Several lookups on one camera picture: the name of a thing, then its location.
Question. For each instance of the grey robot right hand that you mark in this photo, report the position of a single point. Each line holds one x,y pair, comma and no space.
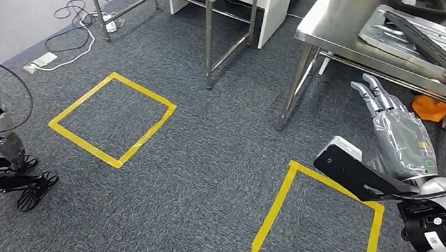
406,145

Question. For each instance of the black plastic panel part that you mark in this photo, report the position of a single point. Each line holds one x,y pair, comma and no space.
431,51

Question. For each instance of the stainless steel workbench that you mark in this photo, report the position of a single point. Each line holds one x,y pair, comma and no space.
340,24

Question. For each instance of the orange block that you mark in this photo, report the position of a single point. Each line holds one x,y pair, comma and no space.
430,109

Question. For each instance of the silver stamped metal plate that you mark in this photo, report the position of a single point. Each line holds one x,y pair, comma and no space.
385,38

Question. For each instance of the open black tool case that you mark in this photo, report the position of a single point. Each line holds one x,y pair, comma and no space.
420,6

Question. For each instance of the yellow floor tape square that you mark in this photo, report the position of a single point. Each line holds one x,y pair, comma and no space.
86,146
271,217

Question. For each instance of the white cabinet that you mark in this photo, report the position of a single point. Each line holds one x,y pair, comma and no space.
274,11

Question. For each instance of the white power strip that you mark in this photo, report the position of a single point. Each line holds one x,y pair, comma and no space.
110,24
40,62

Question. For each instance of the black camera bracket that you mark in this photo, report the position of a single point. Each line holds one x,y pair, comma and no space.
350,172

